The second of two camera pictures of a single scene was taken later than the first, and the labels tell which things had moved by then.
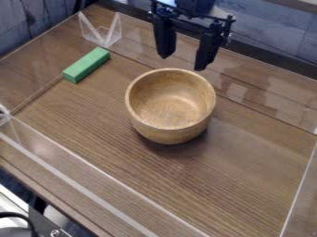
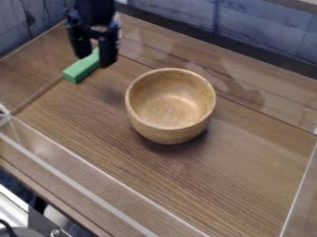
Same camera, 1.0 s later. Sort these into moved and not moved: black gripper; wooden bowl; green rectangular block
Moved: black gripper
Not moved: wooden bowl; green rectangular block
